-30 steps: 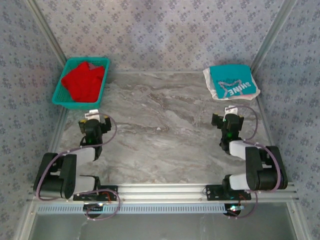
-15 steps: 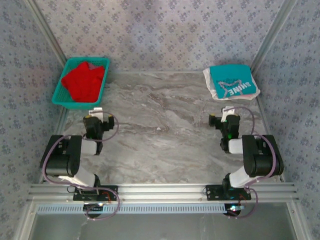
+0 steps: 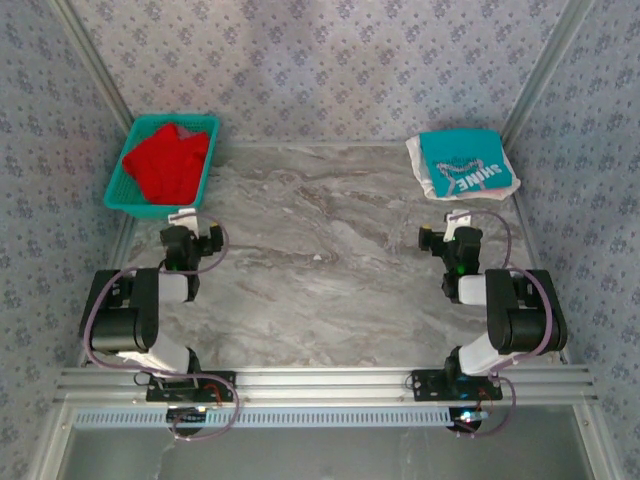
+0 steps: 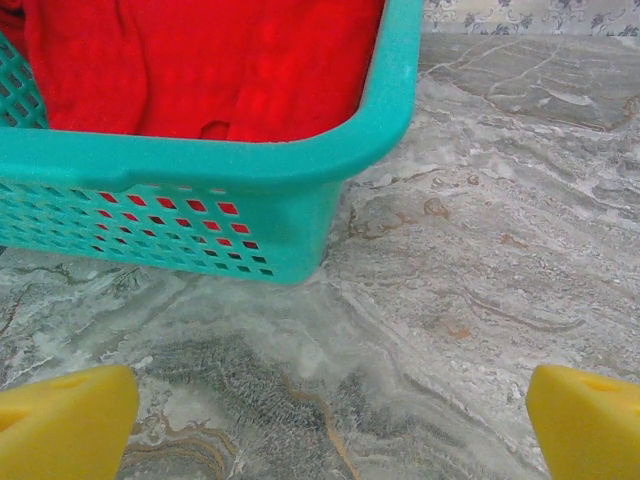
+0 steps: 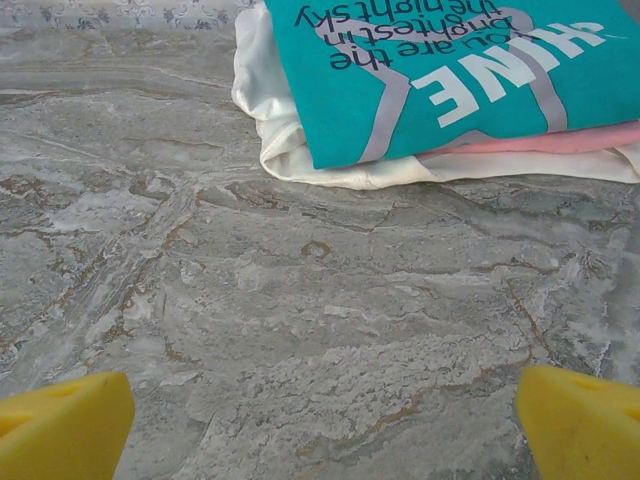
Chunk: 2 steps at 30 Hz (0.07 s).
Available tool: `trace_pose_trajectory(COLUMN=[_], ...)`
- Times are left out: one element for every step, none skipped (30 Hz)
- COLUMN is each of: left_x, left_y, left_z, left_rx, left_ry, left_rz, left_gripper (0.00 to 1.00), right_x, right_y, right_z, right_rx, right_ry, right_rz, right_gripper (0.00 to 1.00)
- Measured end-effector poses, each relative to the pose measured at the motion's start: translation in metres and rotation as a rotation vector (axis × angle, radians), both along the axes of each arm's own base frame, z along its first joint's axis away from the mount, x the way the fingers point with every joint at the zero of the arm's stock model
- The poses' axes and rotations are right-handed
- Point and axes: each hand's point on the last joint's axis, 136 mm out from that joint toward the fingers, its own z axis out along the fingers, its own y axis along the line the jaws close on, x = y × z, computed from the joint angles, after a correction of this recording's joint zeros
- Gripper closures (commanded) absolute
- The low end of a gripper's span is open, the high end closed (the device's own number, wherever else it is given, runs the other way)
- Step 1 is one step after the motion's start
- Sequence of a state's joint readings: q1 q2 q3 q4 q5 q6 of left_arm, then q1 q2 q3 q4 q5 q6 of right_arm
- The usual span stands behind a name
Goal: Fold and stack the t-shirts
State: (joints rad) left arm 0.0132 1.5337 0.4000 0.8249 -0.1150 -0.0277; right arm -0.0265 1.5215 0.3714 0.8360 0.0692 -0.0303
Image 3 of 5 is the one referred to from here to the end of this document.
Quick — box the teal t-shirt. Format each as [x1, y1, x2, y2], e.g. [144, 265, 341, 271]
[418, 129, 519, 199]

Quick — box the red t-shirt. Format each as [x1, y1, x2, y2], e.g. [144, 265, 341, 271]
[122, 123, 211, 206]

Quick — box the teal plastic basket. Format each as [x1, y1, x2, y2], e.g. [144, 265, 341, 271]
[103, 113, 222, 221]

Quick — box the white t-shirt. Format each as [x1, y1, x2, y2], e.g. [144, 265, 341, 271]
[405, 133, 522, 202]

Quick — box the controller board with LEDs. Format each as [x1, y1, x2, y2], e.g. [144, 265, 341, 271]
[166, 406, 209, 436]
[448, 407, 489, 435]

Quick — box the aluminium table edge rail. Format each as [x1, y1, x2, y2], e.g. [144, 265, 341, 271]
[77, 214, 136, 369]
[514, 194, 571, 364]

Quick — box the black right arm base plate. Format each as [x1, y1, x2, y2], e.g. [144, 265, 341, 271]
[410, 368, 504, 402]

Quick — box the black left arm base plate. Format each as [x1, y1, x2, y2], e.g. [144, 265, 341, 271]
[145, 369, 237, 404]

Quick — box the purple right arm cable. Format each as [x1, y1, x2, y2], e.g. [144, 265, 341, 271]
[464, 208, 557, 440]

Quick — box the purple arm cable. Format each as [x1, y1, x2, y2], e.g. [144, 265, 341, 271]
[81, 214, 242, 442]
[464, 208, 557, 440]

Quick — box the aluminium frame post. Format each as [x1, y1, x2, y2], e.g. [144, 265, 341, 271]
[499, 0, 599, 146]
[52, 0, 135, 134]

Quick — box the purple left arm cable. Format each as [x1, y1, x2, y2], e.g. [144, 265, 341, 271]
[81, 214, 242, 442]

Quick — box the aluminium mounting rail beam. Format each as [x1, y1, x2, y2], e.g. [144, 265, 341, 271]
[54, 366, 599, 405]

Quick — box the grey slotted cable duct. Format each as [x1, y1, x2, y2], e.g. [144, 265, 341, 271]
[73, 405, 459, 429]

